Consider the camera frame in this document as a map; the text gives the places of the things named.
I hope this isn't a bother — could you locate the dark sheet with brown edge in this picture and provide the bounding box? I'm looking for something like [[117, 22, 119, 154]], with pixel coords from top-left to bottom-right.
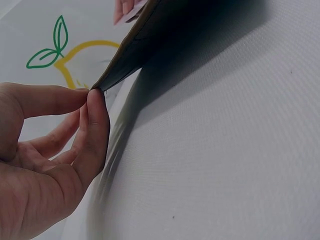
[[90, 0, 251, 91]]

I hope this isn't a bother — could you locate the person's right hand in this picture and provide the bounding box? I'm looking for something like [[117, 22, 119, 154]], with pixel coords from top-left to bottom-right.
[[113, 0, 147, 26]]

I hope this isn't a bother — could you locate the person's left hand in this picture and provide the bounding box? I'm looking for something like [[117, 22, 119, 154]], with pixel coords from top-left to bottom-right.
[[0, 82, 111, 240]]

